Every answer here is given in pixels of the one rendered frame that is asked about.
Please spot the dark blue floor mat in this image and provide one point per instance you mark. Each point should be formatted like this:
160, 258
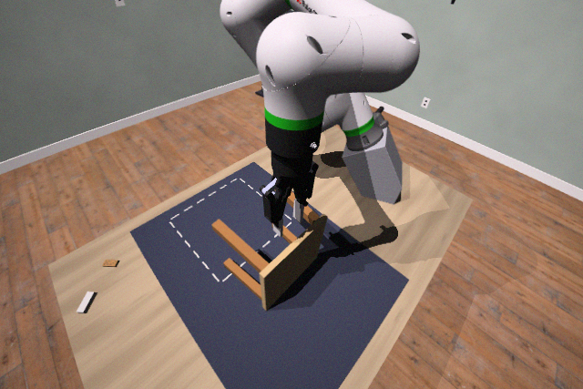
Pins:
312, 336

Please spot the brown wooden frame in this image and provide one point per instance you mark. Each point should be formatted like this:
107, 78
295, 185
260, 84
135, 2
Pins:
275, 277

